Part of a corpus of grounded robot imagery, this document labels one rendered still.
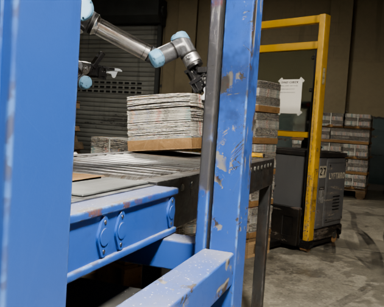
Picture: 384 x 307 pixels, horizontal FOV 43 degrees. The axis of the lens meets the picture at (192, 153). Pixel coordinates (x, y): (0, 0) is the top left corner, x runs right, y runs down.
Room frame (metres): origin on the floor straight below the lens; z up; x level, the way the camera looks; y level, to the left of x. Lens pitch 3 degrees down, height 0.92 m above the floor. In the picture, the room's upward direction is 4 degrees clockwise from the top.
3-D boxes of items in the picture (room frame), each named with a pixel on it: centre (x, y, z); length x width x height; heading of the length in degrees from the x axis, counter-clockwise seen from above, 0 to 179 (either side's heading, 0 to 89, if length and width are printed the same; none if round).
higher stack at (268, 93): (3.73, -0.41, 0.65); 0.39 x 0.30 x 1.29; 48
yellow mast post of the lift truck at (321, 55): (3.83, -0.94, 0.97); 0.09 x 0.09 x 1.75; 48
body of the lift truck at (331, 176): (4.33, -0.94, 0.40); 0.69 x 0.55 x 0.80; 48
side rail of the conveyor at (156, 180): (1.65, -0.14, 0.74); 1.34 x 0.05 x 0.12; 160
